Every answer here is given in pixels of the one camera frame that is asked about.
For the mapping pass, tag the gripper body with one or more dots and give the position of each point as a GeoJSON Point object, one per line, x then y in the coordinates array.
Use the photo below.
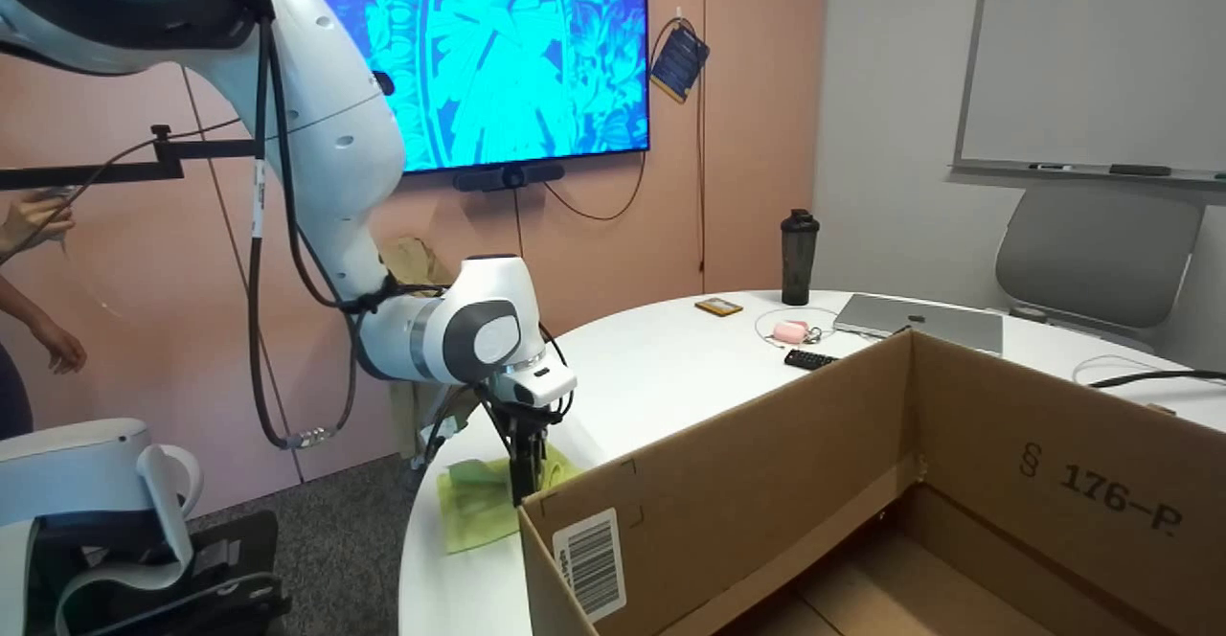
{"type": "Point", "coordinates": [527, 425]}

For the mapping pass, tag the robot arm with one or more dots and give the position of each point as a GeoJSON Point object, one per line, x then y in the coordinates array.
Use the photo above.
{"type": "Point", "coordinates": [326, 147]}

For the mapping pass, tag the green towel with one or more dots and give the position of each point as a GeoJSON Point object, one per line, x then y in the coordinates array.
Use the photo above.
{"type": "Point", "coordinates": [474, 511]}

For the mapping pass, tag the cardboard box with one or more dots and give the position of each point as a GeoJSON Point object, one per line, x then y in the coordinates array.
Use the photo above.
{"type": "Point", "coordinates": [766, 483]}

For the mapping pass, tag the whiteboard marker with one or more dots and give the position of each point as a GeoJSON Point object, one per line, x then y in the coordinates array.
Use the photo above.
{"type": "Point", "coordinates": [1051, 167]}

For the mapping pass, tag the brown paper bag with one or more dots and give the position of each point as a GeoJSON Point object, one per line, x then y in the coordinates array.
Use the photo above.
{"type": "Point", "coordinates": [417, 262]}

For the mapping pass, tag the brown phone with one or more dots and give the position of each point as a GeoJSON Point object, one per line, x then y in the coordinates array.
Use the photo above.
{"type": "Point", "coordinates": [718, 306]}

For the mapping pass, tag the black video bar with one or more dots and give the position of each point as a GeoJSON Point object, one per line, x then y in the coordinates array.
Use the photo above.
{"type": "Point", "coordinates": [508, 176]}

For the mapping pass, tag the pink earbud case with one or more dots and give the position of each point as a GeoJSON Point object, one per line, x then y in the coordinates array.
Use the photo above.
{"type": "Point", "coordinates": [790, 331]}

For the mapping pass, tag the black remote control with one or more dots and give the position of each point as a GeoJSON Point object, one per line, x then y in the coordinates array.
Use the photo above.
{"type": "Point", "coordinates": [809, 359]}

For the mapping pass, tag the black shaker bottle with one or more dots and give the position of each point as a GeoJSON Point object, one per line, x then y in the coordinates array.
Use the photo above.
{"type": "Point", "coordinates": [799, 262]}

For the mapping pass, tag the grey laptop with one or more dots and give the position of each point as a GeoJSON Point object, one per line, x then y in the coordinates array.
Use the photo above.
{"type": "Point", "coordinates": [919, 322]}

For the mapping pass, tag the person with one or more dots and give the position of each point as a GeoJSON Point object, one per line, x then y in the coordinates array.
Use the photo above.
{"type": "Point", "coordinates": [38, 224]}

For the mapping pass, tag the grey office chair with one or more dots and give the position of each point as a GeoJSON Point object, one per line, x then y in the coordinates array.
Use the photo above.
{"type": "Point", "coordinates": [1097, 253]}

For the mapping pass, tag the black whiteboard eraser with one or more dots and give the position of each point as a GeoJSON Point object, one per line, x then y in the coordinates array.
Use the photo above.
{"type": "Point", "coordinates": [1140, 170]}

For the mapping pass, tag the whiteboard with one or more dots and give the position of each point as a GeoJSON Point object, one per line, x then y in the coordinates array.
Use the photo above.
{"type": "Point", "coordinates": [1101, 52]}

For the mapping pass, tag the wall television screen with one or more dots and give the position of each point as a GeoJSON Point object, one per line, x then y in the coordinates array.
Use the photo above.
{"type": "Point", "coordinates": [517, 52]}

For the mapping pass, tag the dark wall tablet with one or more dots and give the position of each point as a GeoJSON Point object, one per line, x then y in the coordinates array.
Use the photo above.
{"type": "Point", "coordinates": [679, 63]}

